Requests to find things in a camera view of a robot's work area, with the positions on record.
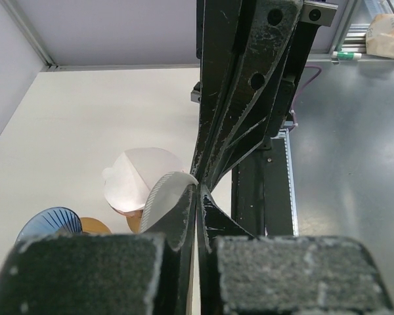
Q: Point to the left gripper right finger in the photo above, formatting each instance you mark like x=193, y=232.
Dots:
x=245, y=274

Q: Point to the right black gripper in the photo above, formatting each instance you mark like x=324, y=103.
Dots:
x=251, y=54

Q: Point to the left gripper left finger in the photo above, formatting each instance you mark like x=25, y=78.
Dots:
x=146, y=273

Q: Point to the white paper coffee filter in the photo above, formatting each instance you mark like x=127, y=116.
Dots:
x=128, y=182

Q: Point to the blue glass dripper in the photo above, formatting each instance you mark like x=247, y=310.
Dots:
x=54, y=220

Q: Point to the pink glass dripper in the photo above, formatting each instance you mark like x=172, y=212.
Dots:
x=131, y=214

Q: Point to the green white marker pen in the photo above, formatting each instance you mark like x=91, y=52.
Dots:
x=346, y=56

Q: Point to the white paper bag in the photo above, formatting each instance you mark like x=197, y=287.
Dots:
x=380, y=36

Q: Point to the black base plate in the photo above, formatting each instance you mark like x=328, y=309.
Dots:
x=260, y=197

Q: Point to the grey cable duct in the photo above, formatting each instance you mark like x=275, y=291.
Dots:
x=284, y=134

